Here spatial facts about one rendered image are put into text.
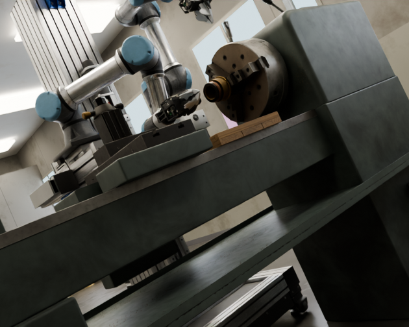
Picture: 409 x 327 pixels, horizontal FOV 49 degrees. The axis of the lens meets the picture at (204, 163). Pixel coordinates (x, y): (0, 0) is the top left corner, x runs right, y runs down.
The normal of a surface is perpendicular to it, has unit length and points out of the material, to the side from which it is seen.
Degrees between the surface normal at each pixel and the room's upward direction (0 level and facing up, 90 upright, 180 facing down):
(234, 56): 90
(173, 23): 90
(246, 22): 90
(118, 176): 90
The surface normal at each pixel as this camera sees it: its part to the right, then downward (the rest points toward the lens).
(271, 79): 0.67, 0.04
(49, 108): -0.25, 0.08
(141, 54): -0.04, -0.08
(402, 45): -0.69, 0.29
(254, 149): 0.56, -0.29
